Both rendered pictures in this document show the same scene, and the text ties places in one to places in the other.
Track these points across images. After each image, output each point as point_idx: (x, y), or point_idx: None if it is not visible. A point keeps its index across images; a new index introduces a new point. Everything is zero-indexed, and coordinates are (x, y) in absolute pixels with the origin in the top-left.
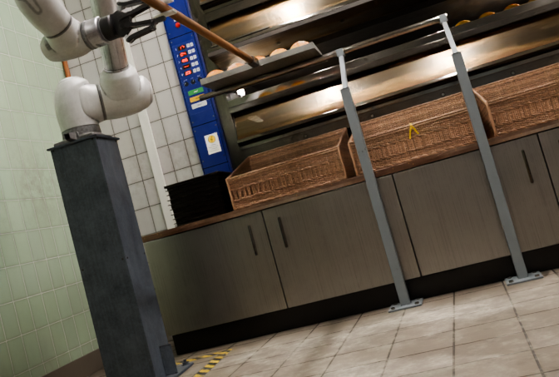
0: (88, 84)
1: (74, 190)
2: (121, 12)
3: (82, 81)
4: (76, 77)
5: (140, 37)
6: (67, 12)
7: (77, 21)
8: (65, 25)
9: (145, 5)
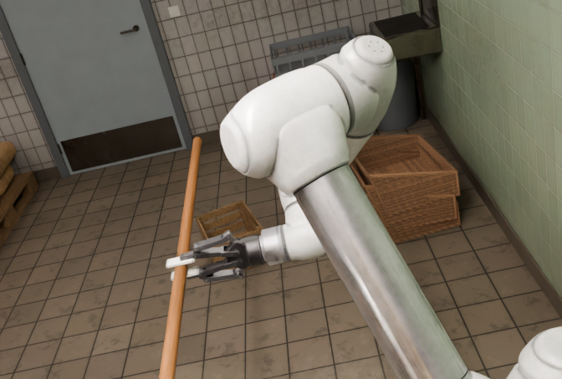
0: (514, 375)
1: None
2: (230, 243)
3: (519, 359)
4: (529, 345)
5: (227, 279)
6: (283, 205)
7: (286, 221)
8: None
9: (198, 252)
